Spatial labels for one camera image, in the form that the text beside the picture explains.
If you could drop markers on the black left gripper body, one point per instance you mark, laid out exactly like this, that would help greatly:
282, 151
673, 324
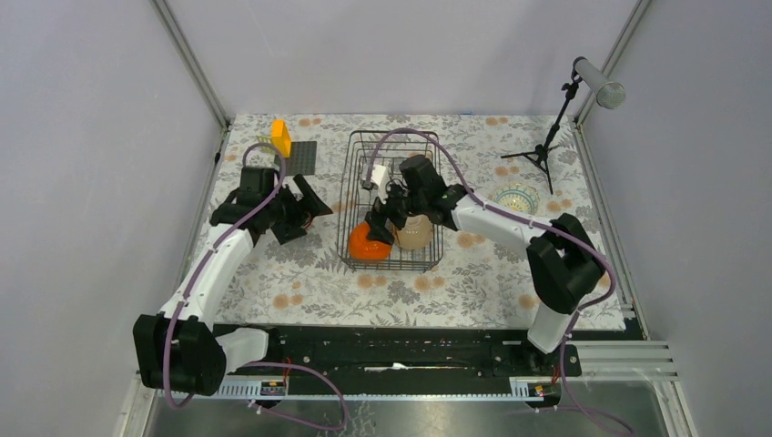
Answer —
287, 213

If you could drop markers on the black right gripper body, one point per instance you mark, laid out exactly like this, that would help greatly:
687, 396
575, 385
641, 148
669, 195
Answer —
401, 204

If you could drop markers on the orange glossy bowl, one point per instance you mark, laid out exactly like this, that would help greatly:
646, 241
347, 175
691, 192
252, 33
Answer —
362, 248

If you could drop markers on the beige bowl with leaf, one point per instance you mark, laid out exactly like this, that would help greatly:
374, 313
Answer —
416, 233

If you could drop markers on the yellow dotted white bowl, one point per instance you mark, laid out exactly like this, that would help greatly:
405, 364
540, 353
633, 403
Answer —
518, 197

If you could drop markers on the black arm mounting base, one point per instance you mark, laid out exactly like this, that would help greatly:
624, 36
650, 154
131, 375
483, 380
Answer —
405, 361

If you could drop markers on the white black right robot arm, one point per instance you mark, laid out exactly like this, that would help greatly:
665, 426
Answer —
562, 259

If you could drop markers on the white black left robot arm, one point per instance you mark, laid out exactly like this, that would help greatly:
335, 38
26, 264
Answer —
177, 349

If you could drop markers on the orange plastic block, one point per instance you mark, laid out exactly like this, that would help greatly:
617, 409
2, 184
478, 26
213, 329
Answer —
280, 137

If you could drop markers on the green yellow grid plate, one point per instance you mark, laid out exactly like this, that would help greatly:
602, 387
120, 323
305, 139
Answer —
265, 144

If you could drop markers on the floral patterned table mat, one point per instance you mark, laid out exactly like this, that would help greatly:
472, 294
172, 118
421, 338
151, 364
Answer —
477, 283

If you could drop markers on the silver microphone on black stand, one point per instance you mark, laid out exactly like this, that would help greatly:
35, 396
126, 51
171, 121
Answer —
608, 94

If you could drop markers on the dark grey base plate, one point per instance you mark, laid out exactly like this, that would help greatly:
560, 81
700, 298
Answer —
301, 161

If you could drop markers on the black wire dish rack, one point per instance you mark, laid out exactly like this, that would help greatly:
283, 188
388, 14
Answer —
356, 201

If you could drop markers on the aluminium frame rail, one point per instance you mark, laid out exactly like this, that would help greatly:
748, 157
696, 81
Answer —
176, 34

